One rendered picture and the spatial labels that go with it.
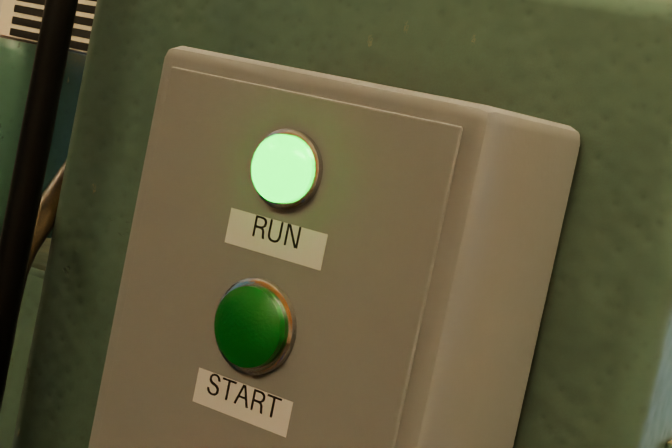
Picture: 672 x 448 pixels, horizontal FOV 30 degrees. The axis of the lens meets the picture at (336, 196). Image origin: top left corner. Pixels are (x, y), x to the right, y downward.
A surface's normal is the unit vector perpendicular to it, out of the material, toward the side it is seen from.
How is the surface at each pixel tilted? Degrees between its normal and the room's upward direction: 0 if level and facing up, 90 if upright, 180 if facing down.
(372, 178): 90
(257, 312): 87
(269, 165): 90
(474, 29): 90
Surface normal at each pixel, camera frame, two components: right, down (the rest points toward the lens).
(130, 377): -0.53, -0.04
